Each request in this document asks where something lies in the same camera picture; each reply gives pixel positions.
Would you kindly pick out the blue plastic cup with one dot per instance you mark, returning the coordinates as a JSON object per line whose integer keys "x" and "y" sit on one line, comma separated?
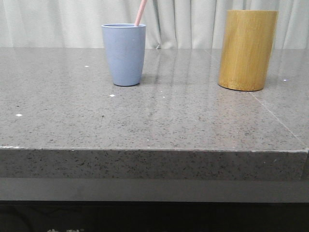
{"x": 125, "y": 49}

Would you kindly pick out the bamboo cylinder holder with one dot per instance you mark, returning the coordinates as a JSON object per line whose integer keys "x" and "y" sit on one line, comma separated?
{"x": 246, "y": 50}

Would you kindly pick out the white curtain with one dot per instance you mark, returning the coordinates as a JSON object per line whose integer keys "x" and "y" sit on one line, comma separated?
{"x": 178, "y": 24}

